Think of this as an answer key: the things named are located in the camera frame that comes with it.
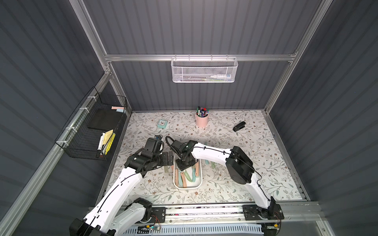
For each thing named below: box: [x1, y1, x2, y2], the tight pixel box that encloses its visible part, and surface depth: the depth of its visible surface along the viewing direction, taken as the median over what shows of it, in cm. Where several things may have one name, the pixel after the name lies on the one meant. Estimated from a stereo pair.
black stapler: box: [232, 121, 246, 133], surface depth 110 cm
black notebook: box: [87, 108, 125, 131], surface depth 79 cm
